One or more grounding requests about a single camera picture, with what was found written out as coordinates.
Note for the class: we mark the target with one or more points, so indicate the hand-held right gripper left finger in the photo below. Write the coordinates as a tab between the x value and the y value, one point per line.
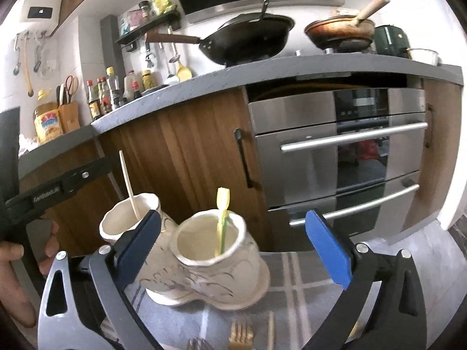
140	244

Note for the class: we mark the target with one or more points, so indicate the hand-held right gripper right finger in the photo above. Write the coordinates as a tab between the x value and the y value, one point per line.
328	248

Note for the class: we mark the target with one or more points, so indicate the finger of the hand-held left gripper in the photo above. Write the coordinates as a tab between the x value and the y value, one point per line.
82	178

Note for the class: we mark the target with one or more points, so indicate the cream ceramic utensil cup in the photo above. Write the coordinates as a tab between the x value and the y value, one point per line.
219	280
118	222

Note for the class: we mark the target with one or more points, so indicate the wooden chopstick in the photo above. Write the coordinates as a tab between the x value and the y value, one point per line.
128	182
271	331

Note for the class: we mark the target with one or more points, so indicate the yellow green tulip spoon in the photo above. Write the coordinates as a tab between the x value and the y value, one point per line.
223	197

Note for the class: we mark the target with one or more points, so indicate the person's left hand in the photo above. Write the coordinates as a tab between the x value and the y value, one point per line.
14	284

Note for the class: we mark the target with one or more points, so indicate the yellow cooking oil bottle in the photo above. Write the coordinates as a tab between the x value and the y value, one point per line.
46	124

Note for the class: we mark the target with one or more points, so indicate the wooden knife block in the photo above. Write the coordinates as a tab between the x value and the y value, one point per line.
69	116

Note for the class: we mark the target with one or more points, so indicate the grey plaid tablecloth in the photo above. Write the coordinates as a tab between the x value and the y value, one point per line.
299	306

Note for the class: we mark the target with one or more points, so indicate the red cap sauce bottle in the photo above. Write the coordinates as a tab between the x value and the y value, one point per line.
105	100
94	105

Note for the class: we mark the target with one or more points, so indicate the hanging long yellow spoon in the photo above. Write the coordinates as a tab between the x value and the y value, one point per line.
27	69

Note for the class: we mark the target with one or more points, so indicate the hanging grey spoon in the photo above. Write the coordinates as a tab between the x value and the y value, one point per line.
16	67

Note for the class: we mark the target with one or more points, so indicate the stainless steel oven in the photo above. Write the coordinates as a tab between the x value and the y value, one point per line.
299	160

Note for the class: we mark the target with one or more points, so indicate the hanging blue spoon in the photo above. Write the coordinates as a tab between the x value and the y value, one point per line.
37	65

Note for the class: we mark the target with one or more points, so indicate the tall clear bottle yellow cap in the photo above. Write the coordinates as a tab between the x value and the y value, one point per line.
113	87

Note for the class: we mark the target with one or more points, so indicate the small dark bottle red cap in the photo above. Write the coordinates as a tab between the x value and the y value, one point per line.
136	93

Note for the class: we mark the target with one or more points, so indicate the wooden base cabinet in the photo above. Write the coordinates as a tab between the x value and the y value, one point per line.
182	146

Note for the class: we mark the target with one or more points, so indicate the translucent plastic jug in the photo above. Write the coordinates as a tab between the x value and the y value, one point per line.
128	82

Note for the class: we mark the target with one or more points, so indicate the yellow squeeze bottle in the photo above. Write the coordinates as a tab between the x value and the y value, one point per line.
147	78

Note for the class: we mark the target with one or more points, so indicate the hanging white ladle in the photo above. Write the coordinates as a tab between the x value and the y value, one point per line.
170	78

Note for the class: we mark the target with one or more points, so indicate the hanging metal peeler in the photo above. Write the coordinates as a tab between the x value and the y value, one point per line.
149	56

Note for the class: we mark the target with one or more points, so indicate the yellow spatula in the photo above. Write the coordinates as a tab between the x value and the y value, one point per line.
184	71

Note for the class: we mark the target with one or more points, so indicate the hanging metal strainer spoon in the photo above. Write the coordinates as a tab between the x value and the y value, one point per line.
174	57

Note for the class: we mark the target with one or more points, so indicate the pink food packet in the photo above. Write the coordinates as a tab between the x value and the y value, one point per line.
129	22

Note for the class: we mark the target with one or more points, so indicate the grey stone countertop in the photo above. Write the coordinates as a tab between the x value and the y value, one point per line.
219	80

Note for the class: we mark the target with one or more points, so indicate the spice jar dark lid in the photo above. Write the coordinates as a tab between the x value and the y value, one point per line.
145	9

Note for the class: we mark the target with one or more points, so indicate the yellow green food packet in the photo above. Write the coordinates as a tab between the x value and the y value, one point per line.
162	3

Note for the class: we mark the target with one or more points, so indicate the black gas stove grate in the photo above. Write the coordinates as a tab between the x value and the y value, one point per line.
346	46

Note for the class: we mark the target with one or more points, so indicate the clear glass bowl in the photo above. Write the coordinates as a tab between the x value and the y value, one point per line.
423	56

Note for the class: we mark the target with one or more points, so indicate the dark green kitchen appliance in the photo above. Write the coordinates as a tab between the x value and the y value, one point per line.
390	40

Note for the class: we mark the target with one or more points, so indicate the black cooking spatula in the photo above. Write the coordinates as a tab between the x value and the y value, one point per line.
263	7

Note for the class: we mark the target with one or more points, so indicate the grey wall pipe cover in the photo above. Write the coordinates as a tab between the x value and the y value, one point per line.
108	43

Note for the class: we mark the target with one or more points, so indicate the black wall shelf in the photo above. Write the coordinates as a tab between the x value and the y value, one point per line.
153	25

